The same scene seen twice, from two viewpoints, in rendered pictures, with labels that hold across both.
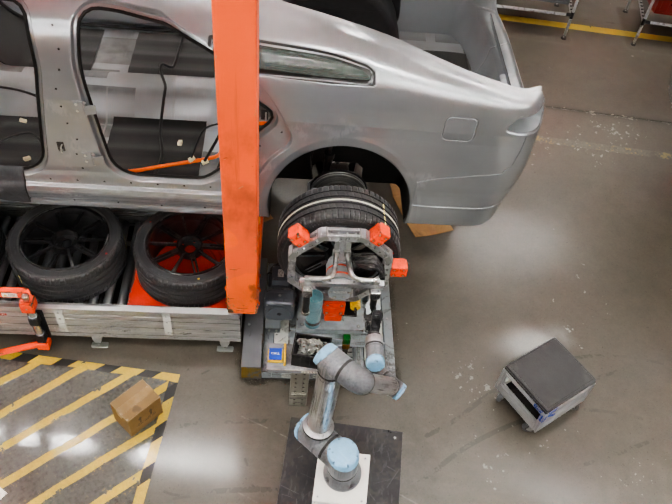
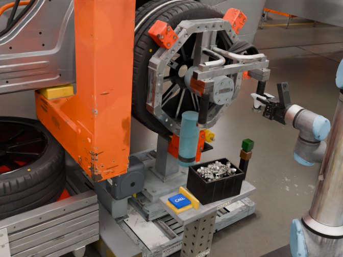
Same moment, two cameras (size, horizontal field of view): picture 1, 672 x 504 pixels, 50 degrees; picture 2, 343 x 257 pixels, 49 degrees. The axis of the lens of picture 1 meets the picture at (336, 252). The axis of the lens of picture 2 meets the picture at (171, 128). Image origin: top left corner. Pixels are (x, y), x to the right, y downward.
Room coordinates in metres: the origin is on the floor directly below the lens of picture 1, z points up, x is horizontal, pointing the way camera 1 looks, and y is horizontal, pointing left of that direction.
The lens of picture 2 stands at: (1.07, 0.99, 1.45)
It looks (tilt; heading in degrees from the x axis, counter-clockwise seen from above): 27 degrees down; 327
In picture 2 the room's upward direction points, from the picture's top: 6 degrees clockwise
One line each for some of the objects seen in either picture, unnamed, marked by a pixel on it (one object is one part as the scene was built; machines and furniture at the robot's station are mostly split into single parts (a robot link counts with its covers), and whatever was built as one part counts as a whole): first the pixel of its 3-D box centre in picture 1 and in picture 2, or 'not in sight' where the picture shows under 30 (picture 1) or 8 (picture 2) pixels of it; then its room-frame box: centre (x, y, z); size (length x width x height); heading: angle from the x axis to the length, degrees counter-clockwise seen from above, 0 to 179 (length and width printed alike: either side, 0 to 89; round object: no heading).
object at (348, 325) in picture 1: (331, 299); (168, 157); (2.60, -0.01, 0.32); 0.40 x 0.30 x 0.28; 96
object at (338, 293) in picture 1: (339, 276); (208, 83); (2.36, -0.03, 0.85); 0.21 x 0.14 x 0.14; 6
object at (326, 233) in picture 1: (339, 266); (198, 78); (2.44, -0.03, 0.85); 0.54 x 0.07 x 0.54; 96
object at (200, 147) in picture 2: (333, 301); (185, 142); (2.47, -0.02, 0.48); 0.16 x 0.12 x 0.17; 6
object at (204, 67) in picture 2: (322, 261); (204, 50); (2.30, 0.06, 1.03); 0.19 x 0.18 x 0.11; 6
